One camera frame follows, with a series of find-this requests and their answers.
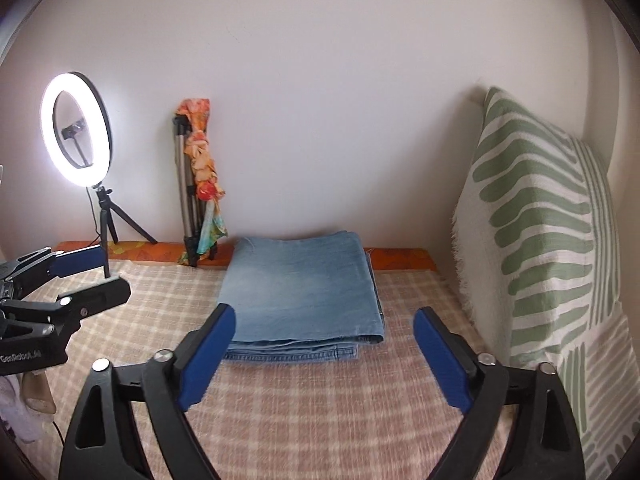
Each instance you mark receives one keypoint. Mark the white cloth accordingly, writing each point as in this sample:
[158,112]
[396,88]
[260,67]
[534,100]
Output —
[15,410]

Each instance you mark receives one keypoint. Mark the green striped pillow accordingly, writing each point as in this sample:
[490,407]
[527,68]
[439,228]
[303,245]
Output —
[602,240]

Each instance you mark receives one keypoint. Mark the beige shoe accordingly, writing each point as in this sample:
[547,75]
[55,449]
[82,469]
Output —
[37,395]

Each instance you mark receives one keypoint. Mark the blue denim pants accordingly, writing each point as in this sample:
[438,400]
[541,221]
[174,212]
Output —
[300,290]

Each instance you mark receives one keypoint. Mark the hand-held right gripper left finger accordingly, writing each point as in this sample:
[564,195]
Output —
[207,355]

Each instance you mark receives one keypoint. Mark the black mini tripod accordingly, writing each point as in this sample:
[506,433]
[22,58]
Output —
[105,220]

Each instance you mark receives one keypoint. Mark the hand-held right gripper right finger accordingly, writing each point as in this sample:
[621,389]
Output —
[442,360]

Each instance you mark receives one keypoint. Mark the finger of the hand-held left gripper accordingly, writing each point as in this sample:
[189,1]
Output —
[100,295]
[80,260]

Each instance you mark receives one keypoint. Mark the pale green print pillow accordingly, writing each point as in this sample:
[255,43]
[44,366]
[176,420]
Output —
[600,395]

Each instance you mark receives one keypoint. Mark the beige plaid blanket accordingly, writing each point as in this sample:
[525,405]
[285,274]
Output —
[325,410]

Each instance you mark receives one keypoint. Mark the green leaf-print pillow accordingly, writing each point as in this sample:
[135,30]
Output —
[525,235]

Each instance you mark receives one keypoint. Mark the orange floral bed sheet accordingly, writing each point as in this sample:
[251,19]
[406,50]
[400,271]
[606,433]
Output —
[400,260]

